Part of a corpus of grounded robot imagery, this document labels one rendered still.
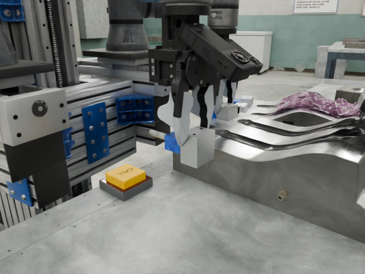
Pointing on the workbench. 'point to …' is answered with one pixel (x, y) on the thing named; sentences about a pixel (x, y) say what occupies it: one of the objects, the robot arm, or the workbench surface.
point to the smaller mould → (350, 93)
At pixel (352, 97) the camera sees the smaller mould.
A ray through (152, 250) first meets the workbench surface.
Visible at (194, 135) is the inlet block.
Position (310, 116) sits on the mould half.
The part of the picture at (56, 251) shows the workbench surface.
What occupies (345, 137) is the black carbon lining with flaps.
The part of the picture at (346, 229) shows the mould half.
